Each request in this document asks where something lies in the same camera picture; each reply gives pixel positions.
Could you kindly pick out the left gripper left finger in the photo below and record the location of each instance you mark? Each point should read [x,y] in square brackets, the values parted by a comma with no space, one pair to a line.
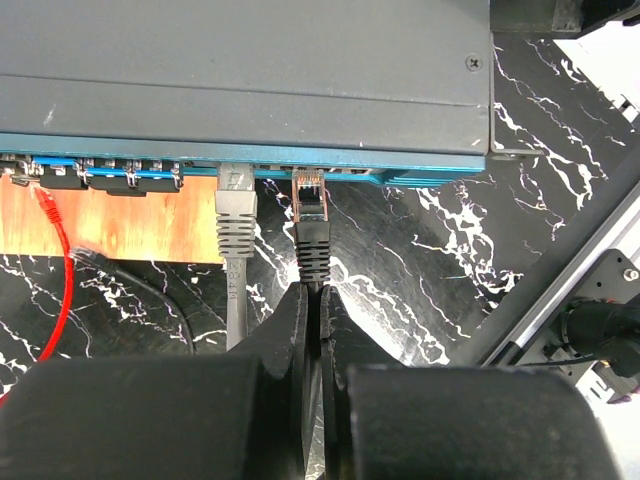
[242,414]

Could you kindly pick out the dark teal network switch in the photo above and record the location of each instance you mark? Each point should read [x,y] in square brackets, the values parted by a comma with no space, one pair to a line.
[131,97]

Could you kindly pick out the black marble pattern mat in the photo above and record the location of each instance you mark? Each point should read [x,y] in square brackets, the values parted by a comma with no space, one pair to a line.
[420,270]

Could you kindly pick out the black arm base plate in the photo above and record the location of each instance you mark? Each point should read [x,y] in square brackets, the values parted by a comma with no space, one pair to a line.
[576,312]

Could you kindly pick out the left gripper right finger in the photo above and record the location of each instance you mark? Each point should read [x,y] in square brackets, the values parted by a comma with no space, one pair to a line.
[384,420]

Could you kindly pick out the brown wooden board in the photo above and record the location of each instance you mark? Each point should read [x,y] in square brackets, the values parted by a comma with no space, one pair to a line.
[159,227]

